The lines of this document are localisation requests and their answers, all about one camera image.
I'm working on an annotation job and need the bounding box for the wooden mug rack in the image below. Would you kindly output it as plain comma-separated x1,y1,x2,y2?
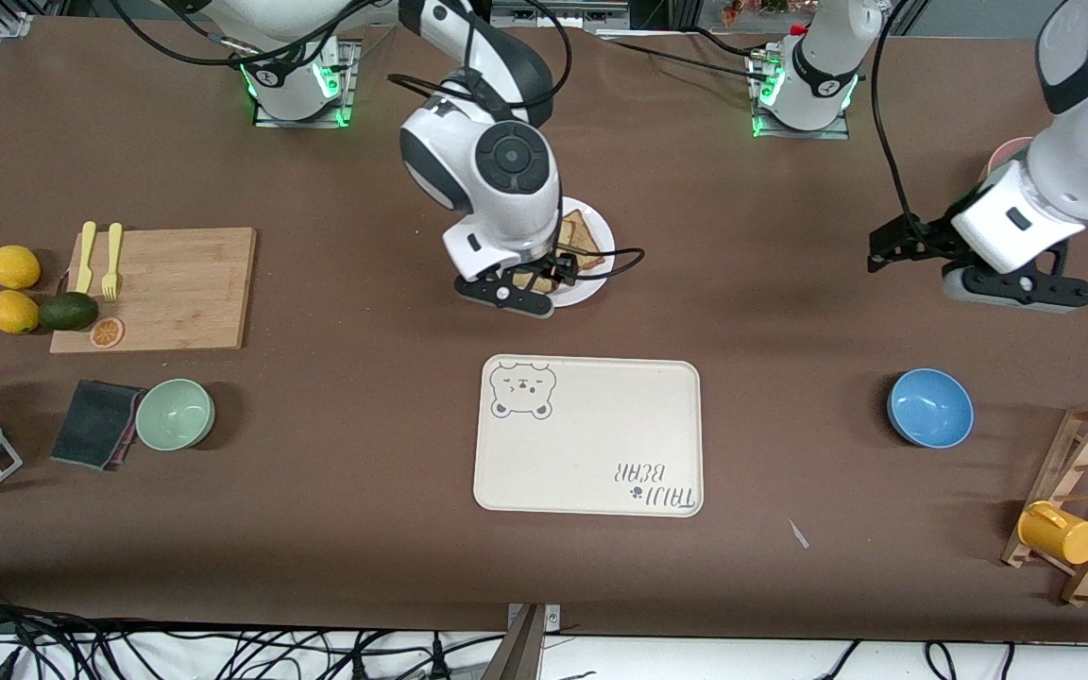
1000,399,1088,606

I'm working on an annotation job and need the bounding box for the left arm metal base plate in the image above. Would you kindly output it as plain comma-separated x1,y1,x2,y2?
750,47,852,141

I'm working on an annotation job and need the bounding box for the yellow plastic mug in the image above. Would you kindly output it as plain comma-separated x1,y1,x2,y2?
1017,501,1088,566

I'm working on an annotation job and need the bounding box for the white round plate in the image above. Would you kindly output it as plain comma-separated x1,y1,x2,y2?
533,195,617,309

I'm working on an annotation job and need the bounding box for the pale yellow plastic fork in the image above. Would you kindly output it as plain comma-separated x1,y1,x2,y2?
101,223,125,303

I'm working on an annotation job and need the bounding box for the metal bracket at table edge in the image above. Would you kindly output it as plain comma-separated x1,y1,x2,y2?
504,603,564,680

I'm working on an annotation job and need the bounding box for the green avocado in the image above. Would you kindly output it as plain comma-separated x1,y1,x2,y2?
38,292,99,332

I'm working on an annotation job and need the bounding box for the pale yellow plastic knife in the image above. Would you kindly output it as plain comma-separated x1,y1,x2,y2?
76,221,98,296

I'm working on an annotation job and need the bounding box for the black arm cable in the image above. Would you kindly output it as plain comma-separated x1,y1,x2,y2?
870,0,944,230
110,0,647,286

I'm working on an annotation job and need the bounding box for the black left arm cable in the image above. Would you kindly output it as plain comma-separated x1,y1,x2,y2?
870,0,944,230

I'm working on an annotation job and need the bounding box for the pale green bowl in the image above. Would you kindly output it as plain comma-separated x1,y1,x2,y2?
135,379,216,451

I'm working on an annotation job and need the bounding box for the aluminium extrusion frame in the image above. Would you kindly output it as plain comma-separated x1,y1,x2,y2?
487,0,706,34

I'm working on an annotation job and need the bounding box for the bread slice under egg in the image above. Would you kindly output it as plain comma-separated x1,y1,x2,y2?
558,210,607,273

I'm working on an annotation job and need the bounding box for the wooden cutting board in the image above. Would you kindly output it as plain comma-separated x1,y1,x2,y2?
49,227,259,355

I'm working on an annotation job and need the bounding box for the yellow lemon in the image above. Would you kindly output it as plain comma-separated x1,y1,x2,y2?
0,245,43,290
0,289,41,335

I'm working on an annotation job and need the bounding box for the black cable on table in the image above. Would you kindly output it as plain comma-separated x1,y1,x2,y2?
596,33,772,86

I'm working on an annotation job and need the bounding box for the dark grey folded cloth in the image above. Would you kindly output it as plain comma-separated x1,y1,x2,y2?
50,380,146,470

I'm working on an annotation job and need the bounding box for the blue bowl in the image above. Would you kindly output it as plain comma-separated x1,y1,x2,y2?
887,368,975,449

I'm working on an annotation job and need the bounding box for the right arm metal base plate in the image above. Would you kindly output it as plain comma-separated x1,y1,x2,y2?
252,38,361,128

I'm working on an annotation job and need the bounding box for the cream tray with bear print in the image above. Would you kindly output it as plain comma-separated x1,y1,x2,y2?
473,355,705,518

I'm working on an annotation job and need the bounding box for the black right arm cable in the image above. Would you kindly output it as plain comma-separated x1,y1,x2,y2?
110,0,647,286

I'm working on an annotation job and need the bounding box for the pink bowl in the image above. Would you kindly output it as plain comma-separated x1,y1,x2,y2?
978,137,1036,185

